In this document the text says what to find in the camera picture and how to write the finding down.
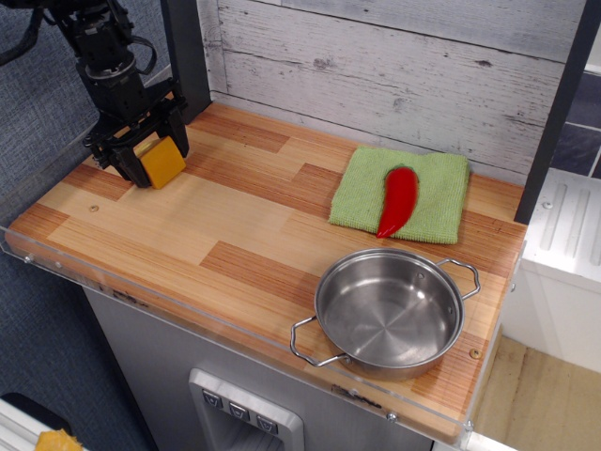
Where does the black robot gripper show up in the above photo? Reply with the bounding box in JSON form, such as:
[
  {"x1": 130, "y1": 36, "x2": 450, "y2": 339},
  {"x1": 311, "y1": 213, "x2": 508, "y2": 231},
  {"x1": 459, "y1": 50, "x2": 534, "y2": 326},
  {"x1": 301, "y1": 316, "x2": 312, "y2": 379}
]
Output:
[{"x1": 76, "y1": 57, "x2": 190, "y2": 188}]

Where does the yellow wedge butter dish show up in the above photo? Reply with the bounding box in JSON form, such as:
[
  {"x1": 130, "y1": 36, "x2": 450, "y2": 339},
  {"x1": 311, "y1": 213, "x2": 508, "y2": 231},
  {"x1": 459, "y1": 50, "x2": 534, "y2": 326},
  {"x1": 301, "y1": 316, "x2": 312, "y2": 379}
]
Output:
[{"x1": 134, "y1": 136, "x2": 186, "y2": 189}]

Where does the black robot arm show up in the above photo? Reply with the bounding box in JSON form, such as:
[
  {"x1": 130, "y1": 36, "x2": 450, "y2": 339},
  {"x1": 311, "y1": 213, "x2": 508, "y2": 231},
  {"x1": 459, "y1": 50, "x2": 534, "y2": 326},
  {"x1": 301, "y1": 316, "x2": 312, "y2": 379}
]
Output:
[{"x1": 31, "y1": 1, "x2": 189, "y2": 189}]

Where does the clear acrylic table guard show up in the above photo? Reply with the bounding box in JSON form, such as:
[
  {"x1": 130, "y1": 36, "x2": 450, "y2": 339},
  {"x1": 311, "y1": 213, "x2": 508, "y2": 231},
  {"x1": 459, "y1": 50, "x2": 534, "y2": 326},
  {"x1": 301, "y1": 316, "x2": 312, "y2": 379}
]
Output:
[{"x1": 6, "y1": 230, "x2": 501, "y2": 450}]

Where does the grey cabinet with dispenser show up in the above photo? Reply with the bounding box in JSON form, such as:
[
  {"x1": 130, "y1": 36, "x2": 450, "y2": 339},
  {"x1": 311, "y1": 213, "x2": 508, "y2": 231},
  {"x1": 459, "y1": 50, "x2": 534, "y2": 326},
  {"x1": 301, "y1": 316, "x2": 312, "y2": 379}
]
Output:
[{"x1": 85, "y1": 289, "x2": 434, "y2": 450}]

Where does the red chili pepper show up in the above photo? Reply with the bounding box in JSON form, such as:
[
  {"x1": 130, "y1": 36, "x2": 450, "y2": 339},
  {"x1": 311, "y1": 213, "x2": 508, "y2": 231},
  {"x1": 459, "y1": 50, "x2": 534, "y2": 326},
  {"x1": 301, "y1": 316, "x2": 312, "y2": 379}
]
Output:
[{"x1": 377, "y1": 166, "x2": 419, "y2": 239}]

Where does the stainless steel pot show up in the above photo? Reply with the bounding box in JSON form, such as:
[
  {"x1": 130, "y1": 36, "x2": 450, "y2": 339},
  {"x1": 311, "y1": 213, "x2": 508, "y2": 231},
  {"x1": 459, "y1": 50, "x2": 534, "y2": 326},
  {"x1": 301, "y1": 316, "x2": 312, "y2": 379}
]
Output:
[{"x1": 290, "y1": 248, "x2": 481, "y2": 380}]

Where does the green microfiber cloth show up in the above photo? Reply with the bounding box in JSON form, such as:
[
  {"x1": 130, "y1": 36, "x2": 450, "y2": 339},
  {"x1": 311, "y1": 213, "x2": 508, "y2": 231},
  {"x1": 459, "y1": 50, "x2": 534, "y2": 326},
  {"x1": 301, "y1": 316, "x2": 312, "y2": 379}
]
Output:
[{"x1": 329, "y1": 147, "x2": 470, "y2": 244}]

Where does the yellow sponge piece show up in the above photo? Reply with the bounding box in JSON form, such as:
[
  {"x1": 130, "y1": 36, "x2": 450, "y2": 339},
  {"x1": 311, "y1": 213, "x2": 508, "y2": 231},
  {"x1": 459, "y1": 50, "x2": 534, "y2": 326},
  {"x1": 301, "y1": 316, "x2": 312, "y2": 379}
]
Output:
[{"x1": 34, "y1": 429, "x2": 85, "y2": 451}]

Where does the white ridged side counter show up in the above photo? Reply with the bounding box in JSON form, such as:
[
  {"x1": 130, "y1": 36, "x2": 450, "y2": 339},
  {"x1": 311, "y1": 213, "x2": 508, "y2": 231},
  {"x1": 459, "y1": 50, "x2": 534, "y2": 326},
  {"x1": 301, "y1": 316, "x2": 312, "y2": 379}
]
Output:
[{"x1": 501, "y1": 169, "x2": 600, "y2": 371}]

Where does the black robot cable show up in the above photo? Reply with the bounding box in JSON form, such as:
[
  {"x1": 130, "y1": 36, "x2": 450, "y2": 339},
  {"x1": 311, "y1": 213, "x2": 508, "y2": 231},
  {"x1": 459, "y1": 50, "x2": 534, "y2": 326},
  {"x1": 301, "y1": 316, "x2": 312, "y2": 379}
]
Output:
[{"x1": 0, "y1": 0, "x2": 159, "y2": 76}]

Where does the dark grey right post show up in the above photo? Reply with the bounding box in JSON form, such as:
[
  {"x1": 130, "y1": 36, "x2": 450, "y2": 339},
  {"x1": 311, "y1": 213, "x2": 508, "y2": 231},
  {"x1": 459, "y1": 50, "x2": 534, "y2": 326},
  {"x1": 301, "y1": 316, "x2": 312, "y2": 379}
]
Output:
[{"x1": 514, "y1": 0, "x2": 600, "y2": 225}]

